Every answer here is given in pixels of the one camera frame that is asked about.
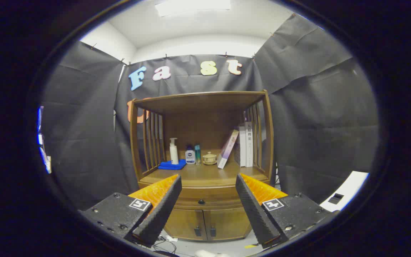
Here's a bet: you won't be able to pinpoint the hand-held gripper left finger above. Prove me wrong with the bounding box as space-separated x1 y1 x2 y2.
79 174 183 248

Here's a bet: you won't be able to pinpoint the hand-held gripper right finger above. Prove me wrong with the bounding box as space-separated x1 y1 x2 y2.
235 173 340 249

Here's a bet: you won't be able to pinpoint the wooden drawer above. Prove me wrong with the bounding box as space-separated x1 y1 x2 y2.
139 184 274 211

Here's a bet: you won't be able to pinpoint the wooden cabinet door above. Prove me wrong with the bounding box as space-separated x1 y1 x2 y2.
163 209 208 241
203 208 252 241

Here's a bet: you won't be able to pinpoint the wooden countertop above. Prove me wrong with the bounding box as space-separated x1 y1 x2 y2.
139 161 270 188

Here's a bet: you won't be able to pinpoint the wooden cabinet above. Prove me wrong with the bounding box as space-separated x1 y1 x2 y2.
130 90 275 242

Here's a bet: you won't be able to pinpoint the blue cloth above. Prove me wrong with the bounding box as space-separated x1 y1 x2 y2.
158 159 187 170

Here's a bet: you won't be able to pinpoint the white pump bottle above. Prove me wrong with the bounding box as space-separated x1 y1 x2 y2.
169 138 179 165

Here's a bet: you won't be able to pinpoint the white lotion bottle blue cap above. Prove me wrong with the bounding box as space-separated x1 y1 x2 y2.
185 145 196 165

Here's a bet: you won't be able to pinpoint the purple and white book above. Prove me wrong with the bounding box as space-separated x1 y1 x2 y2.
217 130 239 169

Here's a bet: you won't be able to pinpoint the black floor cables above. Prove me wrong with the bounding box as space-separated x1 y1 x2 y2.
134 236 179 255

